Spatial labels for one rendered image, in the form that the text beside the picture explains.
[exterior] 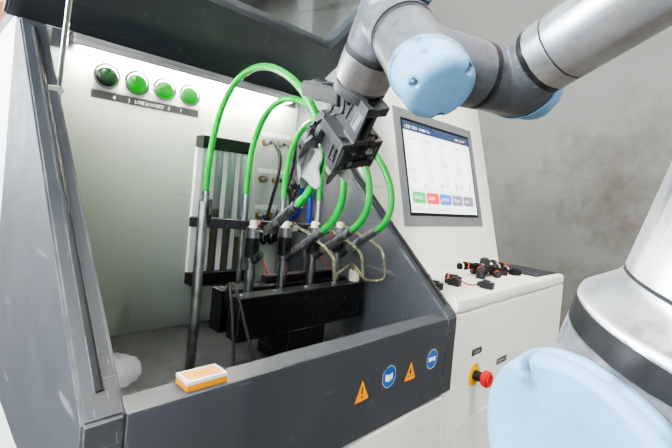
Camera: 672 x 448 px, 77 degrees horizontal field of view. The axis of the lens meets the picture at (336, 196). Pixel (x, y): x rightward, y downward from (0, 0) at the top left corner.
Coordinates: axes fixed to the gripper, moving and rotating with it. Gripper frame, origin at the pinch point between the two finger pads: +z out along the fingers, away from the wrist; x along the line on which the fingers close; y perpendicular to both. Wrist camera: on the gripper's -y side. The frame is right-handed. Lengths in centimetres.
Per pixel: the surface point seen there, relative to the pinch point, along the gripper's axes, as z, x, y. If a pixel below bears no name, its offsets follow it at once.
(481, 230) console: 46, 83, -3
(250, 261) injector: 20.6, -8.3, 1.0
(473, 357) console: 32, 35, 33
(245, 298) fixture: 21.4, -11.7, 7.7
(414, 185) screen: 26, 48, -14
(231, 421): 8.8, -23.2, 28.7
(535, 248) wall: 102, 183, -9
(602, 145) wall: 41, 198, -27
